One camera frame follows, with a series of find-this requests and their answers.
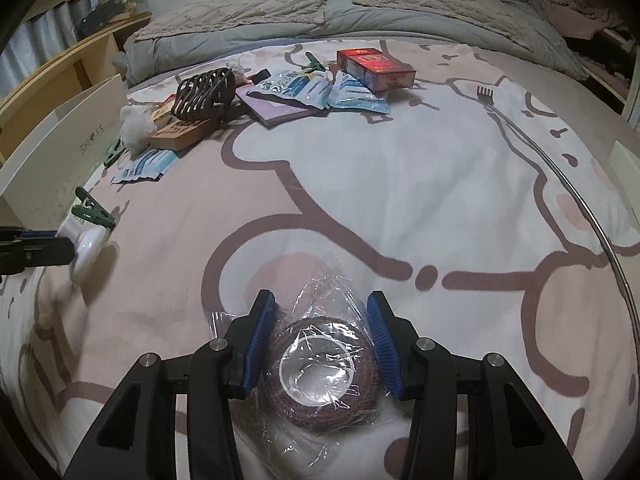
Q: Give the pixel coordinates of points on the white round gadget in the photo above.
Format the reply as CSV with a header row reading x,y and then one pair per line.
x,y
87,252

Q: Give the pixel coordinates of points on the grey window curtain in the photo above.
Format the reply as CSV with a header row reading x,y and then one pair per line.
x,y
35,45

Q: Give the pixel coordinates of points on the small yellow box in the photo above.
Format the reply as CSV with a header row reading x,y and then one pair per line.
x,y
161,110

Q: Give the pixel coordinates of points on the green plastic clip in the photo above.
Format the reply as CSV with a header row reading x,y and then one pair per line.
x,y
92,212
115,152
312,62

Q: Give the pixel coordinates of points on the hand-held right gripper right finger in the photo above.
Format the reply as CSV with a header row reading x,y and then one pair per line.
x,y
382,345

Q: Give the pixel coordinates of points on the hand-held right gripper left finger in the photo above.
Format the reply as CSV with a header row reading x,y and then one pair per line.
x,y
257,345

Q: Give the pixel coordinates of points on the dark plush toy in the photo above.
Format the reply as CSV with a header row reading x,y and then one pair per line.
x,y
100,17

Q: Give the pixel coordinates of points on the metal back scratcher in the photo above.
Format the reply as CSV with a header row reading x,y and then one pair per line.
x,y
483,93

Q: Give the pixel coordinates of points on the grey duvet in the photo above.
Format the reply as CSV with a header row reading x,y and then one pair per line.
x,y
400,22

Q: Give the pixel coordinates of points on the wooden closet niche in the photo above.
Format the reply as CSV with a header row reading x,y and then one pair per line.
x,y
612,65

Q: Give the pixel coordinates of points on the pile of pink clothes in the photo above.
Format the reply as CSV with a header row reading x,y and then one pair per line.
x,y
580,15

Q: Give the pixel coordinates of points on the blue white medicine packet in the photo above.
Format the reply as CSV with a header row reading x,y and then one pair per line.
x,y
122,176
152,162
290,85
357,95

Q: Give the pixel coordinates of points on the white cardboard storage box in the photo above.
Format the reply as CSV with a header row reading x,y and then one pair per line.
x,y
55,160

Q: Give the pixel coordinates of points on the printed cartoon blanket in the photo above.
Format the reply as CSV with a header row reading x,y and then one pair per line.
x,y
400,185

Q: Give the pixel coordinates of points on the purple notebook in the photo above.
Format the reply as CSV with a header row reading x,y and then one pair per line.
x,y
275,112

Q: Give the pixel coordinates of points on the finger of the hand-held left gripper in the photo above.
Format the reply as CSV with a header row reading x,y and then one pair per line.
x,y
45,255
30,234

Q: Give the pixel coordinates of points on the plastic brown tape roll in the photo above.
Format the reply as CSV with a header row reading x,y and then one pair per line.
x,y
325,410

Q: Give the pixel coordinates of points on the dark red cardboard box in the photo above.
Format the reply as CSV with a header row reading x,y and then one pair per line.
x,y
357,54

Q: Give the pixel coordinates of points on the wooden shelf unit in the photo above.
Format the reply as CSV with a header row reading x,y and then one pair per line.
x,y
60,60

